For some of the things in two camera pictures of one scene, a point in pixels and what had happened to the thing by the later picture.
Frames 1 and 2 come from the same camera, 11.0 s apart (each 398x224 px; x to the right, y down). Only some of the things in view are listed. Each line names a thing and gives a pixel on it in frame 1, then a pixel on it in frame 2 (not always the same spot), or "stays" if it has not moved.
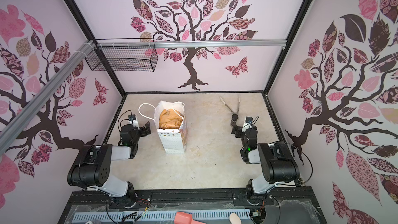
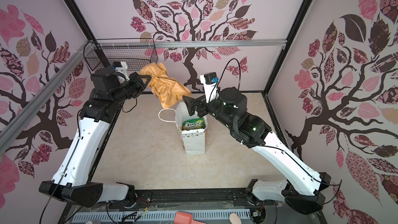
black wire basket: (125, 54) stays
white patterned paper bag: (165, 134) -> (194, 140)
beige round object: (234, 219) stays
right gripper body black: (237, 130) -> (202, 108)
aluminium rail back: (141, 44) stays
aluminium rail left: (17, 124) stays
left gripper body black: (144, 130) -> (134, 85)
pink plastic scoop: (182, 218) stays
